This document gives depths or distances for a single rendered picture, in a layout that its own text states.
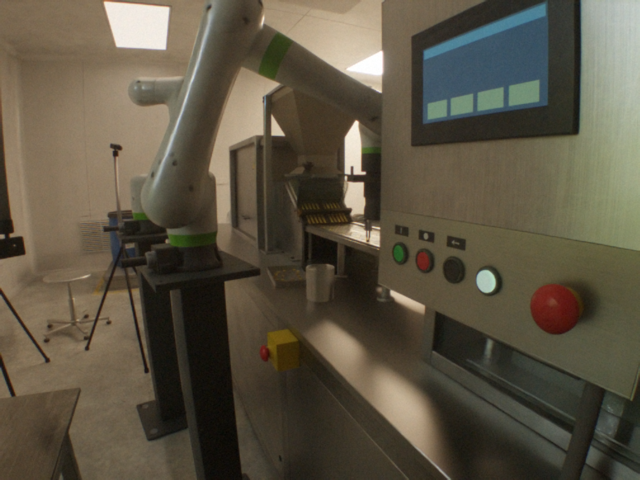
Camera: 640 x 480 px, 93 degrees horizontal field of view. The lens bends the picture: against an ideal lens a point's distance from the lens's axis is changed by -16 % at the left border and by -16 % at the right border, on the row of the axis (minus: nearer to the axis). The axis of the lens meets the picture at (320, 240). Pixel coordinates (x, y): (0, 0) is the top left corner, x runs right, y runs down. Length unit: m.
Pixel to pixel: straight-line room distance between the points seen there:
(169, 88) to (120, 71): 3.62
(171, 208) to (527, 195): 0.60
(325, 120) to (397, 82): 1.01
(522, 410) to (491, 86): 0.44
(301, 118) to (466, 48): 1.10
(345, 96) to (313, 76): 0.09
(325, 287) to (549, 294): 0.76
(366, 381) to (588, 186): 0.47
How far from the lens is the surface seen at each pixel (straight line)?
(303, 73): 0.91
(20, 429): 0.86
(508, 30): 0.37
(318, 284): 0.99
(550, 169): 0.33
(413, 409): 0.59
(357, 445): 0.69
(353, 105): 0.92
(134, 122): 5.04
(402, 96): 0.48
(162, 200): 0.72
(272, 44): 0.92
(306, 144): 1.49
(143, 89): 1.61
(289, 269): 1.33
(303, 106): 1.43
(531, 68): 0.35
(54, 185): 5.14
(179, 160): 0.72
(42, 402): 0.92
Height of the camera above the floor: 1.14
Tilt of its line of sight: 10 degrees down
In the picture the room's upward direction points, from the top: straight up
